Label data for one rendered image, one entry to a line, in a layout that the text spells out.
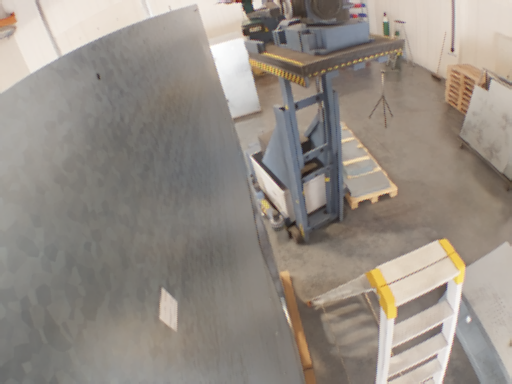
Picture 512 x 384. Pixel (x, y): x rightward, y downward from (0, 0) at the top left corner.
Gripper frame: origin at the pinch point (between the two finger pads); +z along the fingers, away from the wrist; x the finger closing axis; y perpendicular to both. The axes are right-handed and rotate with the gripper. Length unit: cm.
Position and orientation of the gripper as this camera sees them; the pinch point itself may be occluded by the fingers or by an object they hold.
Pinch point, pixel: (251, 14)
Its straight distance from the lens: 144.2
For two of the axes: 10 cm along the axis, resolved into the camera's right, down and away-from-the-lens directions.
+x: -1.8, -7.8, 6.0
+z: -9.7, 2.6, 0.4
